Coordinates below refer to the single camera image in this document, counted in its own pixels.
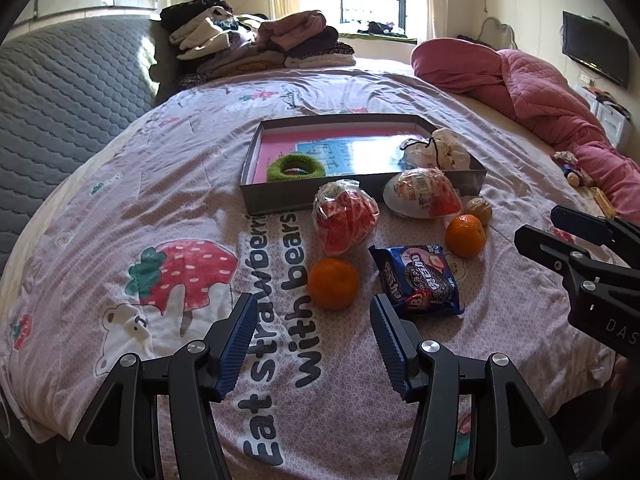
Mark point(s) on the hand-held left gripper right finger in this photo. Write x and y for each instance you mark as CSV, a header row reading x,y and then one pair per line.
x,y
387,345

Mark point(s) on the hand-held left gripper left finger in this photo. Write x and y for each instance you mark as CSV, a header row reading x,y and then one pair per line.
x,y
237,340

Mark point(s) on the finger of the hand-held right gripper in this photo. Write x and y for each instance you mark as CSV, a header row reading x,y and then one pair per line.
x,y
545,247
580,220

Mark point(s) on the brown walnut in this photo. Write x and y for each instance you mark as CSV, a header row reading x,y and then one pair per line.
x,y
480,210

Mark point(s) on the blue cookie packet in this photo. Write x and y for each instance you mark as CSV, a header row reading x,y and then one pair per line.
x,y
425,275

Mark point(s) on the orange mandarin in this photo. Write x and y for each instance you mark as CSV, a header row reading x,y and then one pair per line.
x,y
465,236
332,284

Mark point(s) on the grey cardboard box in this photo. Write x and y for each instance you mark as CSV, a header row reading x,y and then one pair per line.
x,y
280,200

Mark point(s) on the yellow packet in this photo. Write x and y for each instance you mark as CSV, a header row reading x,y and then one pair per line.
x,y
602,202

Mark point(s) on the small colourful doll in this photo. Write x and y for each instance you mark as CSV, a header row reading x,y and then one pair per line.
x,y
572,167

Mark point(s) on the white plastic drawer unit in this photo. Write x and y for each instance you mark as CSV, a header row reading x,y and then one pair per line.
x,y
607,115

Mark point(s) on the red candy in clear bag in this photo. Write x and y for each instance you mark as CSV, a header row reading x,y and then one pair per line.
x,y
345,225

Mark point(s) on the pink quilted blanket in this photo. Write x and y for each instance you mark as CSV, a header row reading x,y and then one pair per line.
x,y
530,90

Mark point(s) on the wrapped egg-shaped toy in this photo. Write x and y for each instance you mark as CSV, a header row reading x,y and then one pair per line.
x,y
415,192

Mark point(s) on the green hair scrunchie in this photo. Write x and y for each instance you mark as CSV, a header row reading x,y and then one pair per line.
x,y
274,170

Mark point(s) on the black flat television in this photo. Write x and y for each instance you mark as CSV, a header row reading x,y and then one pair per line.
x,y
595,45

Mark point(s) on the strawberry printed bedsheet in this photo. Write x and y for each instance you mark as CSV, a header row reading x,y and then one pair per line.
x,y
150,185

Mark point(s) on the dark clothes on windowsill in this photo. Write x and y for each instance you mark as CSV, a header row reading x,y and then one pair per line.
x,y
385,29

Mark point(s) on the stack of tan folded clothes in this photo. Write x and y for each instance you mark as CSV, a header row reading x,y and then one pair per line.
x,y
240,62

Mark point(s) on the leopard print garment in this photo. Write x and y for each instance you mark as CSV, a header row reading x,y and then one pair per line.
x,y
342,49

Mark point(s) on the cream knit folded garment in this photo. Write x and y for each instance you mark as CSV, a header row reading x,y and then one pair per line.
x,y
320,61

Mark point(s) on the grey quilted mattress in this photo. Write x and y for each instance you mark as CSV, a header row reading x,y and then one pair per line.
x,y
65,95

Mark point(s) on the dark brown folded garment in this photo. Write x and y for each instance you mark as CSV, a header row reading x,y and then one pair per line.
x,y
320,42

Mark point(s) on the pink folded garment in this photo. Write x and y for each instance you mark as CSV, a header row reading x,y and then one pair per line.
x,y
295,27

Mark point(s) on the black folded garment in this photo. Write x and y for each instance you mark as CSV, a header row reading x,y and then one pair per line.
x,y
190,15

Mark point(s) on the white curved frame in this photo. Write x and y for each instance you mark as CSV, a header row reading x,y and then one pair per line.
x,y
497,22

